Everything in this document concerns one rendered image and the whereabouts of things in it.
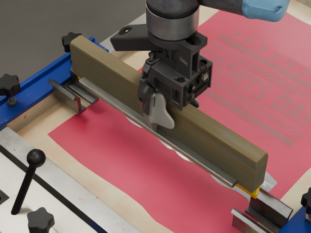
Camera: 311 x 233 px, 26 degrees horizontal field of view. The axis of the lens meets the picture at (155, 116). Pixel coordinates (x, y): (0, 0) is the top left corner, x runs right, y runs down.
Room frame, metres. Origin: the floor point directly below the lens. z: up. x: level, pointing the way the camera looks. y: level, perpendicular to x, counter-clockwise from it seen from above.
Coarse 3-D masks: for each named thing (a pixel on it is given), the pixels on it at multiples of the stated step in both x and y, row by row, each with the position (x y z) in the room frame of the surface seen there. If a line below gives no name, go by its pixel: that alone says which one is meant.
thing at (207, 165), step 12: (84, 84) 0.85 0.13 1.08; (108, 96) 0.82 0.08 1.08; (120, 108) 0.79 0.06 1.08; (132, 120) 0.77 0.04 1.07; (144, 120) 0.76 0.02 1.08; (156, 132) 0.74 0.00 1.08; (168, 144) 0.71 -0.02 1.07; (180, 144) 0.71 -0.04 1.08; (192, 156) 0.68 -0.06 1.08; (204, 168) 0.66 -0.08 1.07; (216, 168) 0.66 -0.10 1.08; (228, 180) 0.63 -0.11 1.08
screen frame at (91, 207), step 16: (304, 0) 1.23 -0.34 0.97; (144, 16) 1.15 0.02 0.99; (112, 48) 1.04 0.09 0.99; (48, 96) 0.91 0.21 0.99; (32, 112) 0.88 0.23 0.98; (16, 128) 0.85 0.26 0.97; (0, 144) 0.78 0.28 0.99; (16, 144) 0.78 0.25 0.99; (16, 160) 0.75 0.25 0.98; (48, 160) 0.75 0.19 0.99; (48, 176) 0.71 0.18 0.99; (64, 176) 0.71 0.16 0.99; (64, 192) 0.68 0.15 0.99; (80, 192) 0.68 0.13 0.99; (80, 208) 0.64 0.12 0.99; (96, 208) 0.64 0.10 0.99; (96, 224) 0.62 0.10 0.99; (112, 224) 0.61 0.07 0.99; (128, 224) 0.61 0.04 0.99
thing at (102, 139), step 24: (216, 24) 1.16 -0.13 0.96; (240, 24) 1.16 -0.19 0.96; (264, 24) 1.16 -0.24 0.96; (288, 24) 1.16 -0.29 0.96; (288, 48) 1.08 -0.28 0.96; (72, 120) 0.87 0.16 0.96; (96, 120) 0.87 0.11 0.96; (120, 120) 0.87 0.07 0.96; (72, 144) 0.81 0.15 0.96; (96, 144) 0.81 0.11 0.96; (120, 144) 0.81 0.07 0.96; (144, 144) 0.81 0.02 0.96; (96, 168) 0.76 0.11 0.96; (120, 168) 0.76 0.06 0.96; (144, 168) 0.76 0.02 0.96
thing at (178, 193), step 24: (216, 120) 0.87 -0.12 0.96; (240, 120) 0.87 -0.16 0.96; (264, 144) 0.81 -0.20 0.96; (168, 168) 0.76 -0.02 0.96; (192, 168) 0.76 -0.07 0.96; (288, 168) 0.76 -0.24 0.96; (144, 192) 0.70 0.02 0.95; (168, 192) 0.70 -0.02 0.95; (192, 192) 0.70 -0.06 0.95; (216, 192) 0.70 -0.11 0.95; (168, 216) 0.65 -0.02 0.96; (192, 216) 0.65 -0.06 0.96; (216, 216) 0.65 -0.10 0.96
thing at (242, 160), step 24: (72, 48) 0.89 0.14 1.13; (96, 48) 0.87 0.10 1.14; (96, 72) 0.85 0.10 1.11; (120, 72) 0.81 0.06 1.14; (120, 96) 0.81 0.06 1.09; (192, 120) 0.70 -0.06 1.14; (192, 144) 0.70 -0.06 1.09; (216, 144) 0.67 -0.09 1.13; (240, 144) 0.65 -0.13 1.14; (240, 168) 0.63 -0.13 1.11; (264, 168) 0.63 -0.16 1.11
